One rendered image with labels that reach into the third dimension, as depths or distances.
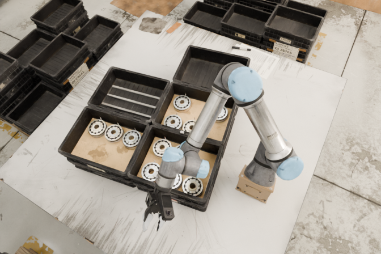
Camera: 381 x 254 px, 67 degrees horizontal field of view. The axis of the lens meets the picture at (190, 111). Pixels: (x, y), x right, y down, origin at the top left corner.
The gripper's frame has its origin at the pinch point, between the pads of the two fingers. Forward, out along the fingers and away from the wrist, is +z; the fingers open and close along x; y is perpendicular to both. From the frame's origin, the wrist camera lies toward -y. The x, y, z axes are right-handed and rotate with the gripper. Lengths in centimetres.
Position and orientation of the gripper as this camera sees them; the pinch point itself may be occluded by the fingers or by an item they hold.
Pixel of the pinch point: (151, 229)
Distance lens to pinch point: 127.9
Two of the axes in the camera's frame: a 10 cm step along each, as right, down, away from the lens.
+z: -3.0, 9.3, 2.0
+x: -8.7, -1.8, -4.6
